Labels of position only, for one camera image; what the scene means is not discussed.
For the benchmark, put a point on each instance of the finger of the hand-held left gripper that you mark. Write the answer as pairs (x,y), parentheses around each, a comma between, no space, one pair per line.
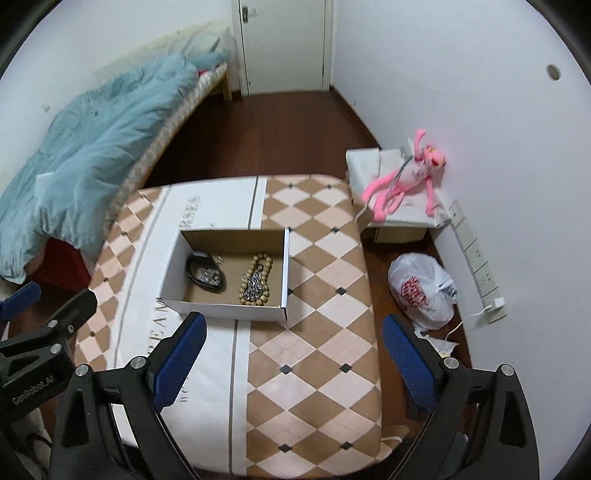
(21,297)
(76,309)

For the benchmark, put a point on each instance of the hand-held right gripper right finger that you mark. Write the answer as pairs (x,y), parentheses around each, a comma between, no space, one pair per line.
(411,364)

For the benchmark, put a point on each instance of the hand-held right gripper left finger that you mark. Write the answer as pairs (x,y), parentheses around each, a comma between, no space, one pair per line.
(180,364)

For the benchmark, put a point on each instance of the black wrist band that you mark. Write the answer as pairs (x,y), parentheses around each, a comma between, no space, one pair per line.
(197,256)

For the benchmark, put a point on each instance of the yellow tissue pack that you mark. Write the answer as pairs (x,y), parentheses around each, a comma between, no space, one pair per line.
(436,344)

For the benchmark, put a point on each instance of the red storage box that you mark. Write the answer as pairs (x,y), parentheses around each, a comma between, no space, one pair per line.
(60,263)

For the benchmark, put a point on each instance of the white printed plastic bag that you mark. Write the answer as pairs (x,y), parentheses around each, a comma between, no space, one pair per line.
(415,290)

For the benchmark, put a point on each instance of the diamond-patterned tablecloth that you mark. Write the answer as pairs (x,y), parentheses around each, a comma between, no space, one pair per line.
(314,332)

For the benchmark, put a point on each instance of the white charger plug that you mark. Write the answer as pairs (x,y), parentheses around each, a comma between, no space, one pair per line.
(497,302)

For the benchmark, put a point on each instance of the beige cardboard box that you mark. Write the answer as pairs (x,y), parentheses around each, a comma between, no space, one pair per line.
(399,234)

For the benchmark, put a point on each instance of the light blue duvet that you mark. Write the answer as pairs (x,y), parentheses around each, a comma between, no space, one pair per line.
(92,152)

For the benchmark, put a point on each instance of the pink plush toy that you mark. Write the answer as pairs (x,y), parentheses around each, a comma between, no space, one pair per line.
(406,177)

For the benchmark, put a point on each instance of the wooden bed leg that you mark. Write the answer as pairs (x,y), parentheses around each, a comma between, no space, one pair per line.
(226,87)

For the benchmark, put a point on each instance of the pale pillow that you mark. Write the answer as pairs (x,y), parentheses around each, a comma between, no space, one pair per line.
(207,44)

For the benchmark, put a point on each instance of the white door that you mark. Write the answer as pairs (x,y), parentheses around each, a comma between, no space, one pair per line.
(281,41)

